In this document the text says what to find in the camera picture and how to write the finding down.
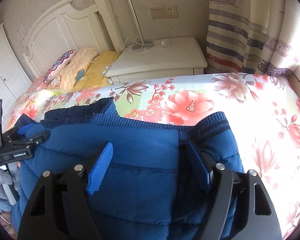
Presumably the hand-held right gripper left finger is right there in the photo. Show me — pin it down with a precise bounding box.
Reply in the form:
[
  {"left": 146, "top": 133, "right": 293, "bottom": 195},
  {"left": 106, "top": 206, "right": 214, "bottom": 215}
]
[{"left": 17, "top": 142, "right": 114, "bottom": 240}]

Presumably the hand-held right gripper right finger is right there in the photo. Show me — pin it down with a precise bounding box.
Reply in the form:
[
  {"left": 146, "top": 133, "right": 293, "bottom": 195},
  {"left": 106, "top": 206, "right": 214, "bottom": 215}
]
[{"left": 187, "top": 140, "right": 283, "bottom": 240}]

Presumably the blue quilted jacket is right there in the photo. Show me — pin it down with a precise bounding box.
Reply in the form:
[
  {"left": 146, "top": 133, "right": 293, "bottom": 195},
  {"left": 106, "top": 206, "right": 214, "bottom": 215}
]
[{"left": 11, "top": 97, "right": 246, "bottom": 240}]

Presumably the pink floral blanket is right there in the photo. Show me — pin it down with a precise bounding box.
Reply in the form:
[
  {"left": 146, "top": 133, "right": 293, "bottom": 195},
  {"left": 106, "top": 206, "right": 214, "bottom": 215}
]
[{"left": 25, "top": 78, "right": 48, "bottom": 94}]

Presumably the white wardrobe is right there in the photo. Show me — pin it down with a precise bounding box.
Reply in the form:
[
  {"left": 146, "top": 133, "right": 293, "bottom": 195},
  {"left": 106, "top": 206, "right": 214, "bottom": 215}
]
[{"left": 0, "top": 22, "right": 33, "bottom": 122}]

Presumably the floral quilt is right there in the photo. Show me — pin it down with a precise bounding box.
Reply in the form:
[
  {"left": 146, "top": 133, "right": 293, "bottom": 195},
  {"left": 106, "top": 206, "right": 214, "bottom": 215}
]
[{"left": 4, "top": 72, "right": 300, "bottom": 240}]

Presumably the mandala patterned cushion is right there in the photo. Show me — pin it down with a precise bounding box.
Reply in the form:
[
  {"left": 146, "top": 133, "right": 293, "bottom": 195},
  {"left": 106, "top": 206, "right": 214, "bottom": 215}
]
[{"left": 42, "top": 49, "right": 77, "bottom": 84}]

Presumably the beige textured pillow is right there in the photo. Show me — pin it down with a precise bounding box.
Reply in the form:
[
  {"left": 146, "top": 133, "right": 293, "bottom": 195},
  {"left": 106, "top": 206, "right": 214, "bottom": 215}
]
[{"left": 47, "top": 47, "right": 101, "bottom": 90}]

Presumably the yellow pillow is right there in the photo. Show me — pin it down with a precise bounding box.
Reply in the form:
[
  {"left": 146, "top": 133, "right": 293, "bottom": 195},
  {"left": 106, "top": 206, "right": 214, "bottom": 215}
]
[{"left": 74, "top": 51, "right": 118, "bottom": 89}]

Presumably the white nightstand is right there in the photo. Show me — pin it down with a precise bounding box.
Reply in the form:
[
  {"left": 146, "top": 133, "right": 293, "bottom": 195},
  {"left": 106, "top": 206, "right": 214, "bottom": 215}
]
[{"left": 104, "top": 36, "right": 208, "bottom": 84}]

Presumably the white bed headboard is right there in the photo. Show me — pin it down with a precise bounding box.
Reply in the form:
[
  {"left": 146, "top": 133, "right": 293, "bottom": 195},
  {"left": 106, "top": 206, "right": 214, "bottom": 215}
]
[{"left": 22, "top": 0, "right": 126, "bottom": 79}]

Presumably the striped boat print curtain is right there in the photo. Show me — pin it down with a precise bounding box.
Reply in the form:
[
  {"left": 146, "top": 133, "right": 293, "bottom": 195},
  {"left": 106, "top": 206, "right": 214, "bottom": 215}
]
[{"left": 205, "top": 0, "right": 300, "bottom": 77}]

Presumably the silver desk lamp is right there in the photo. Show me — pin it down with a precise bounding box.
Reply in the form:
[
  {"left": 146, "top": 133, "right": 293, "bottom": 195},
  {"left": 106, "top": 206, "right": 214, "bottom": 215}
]
[{"left": 123, "top": 0, "right": 154, "bottom": 52}]

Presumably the white lamp cable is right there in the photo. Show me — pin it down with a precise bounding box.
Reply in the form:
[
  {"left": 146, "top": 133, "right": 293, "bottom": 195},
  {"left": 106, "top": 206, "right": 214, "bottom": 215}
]
[{"left": 124, "top": 29, "right": 176, "bottom": 51}]

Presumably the beige wall socket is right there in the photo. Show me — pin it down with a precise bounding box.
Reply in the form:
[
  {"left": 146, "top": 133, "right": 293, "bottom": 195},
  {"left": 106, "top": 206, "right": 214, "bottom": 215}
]
[{"left": 163, "top": 5, "right": 178, "bottom": 19}]

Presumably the beige wall switch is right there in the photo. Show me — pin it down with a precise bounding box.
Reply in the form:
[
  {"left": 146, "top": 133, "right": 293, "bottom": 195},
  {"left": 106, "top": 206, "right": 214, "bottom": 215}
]
[{"left": 150, "top": 7, "right": 164, "bottom": 19}]

